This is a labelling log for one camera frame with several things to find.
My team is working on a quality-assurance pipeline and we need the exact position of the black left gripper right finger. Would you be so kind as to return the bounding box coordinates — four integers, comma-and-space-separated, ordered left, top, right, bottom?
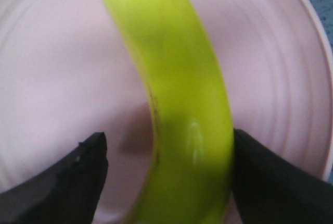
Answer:
233, 129, 332, 223

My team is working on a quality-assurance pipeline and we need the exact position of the pink plate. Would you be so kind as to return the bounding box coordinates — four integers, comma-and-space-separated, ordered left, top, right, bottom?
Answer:
1, 0, 332, 223

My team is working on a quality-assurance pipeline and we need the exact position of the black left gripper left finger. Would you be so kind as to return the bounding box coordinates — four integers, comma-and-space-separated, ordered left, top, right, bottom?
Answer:
1, 132, 108, 223

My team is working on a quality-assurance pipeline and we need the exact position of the yellow banana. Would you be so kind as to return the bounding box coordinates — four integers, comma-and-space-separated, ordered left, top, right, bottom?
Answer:
103, 0, 234, 223

